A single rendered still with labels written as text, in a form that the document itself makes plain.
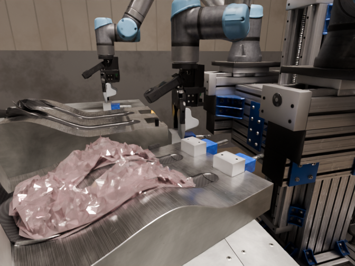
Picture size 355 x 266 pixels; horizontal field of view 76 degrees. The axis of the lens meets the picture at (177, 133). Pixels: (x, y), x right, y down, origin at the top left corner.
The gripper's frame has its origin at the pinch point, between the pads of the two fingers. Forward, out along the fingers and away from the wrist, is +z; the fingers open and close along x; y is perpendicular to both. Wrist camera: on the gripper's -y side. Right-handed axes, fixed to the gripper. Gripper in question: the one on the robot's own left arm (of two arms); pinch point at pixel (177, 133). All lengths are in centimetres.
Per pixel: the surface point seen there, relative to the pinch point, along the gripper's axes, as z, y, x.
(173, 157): -0.5, -5.6, -17.6
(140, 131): -3.7, -11.6, -6.8
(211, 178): -0.5, -0.9, -28.2
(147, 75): -2, 13, 169
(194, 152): -2.0, -1.2, -19.2
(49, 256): -2.5, -24.6, -42.0
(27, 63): -15, -89, 167
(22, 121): -8.6, -36.8, -8.6
